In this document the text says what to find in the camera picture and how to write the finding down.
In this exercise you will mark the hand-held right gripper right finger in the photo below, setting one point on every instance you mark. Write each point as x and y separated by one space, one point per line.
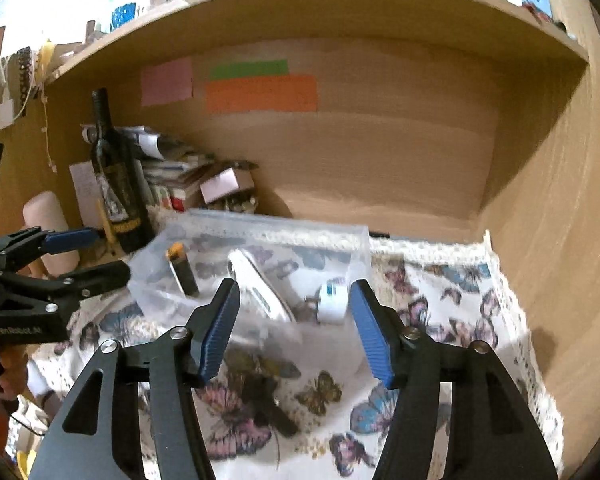
372 335

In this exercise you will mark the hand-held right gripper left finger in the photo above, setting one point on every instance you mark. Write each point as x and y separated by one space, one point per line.
219 332

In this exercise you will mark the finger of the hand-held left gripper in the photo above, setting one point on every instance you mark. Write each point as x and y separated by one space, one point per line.
70 240
97 280

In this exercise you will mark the clear plastic zip bag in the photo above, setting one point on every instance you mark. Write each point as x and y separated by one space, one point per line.
280 240

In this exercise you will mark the person's left hand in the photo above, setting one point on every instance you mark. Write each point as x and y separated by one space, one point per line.
12 370

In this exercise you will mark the pink foam roll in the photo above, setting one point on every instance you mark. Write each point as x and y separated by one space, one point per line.
47 212

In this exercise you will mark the white plug adapter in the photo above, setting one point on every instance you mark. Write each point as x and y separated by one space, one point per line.
330 302

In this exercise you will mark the white paper sheet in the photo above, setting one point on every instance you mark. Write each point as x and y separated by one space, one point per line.
84 187

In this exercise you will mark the white slim plastic device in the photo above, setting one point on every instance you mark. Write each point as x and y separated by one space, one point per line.
260 285

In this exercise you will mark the butterfly print lace cloth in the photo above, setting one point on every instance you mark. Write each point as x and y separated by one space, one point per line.
430 305

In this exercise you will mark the black lighter with orange top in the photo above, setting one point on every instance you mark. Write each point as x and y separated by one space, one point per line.
182 270

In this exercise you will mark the dark wine bottle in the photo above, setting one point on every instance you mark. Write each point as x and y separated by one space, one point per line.
121 185

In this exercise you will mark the dark object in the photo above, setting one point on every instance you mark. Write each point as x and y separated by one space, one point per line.
272 405

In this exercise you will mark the stack of papers and booklets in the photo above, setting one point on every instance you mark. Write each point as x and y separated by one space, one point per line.
165 165

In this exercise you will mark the white charger plug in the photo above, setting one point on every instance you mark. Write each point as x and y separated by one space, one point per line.
5 112

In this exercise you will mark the small cardboard box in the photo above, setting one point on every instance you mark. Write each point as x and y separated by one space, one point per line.
227 180

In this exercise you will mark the patterned ribbon strip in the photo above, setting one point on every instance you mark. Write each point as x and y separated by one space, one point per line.
25 72

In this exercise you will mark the wooden shelf unit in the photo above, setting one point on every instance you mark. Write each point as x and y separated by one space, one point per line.
390 160

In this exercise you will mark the pink paper note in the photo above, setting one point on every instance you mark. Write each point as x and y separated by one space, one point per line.
167 81

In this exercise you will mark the blue glitter object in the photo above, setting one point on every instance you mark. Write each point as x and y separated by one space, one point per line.
123 16

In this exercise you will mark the orange paper note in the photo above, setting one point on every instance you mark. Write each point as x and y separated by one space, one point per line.
261 94

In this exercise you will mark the green paper note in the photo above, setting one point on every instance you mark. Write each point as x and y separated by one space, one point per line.
249 69

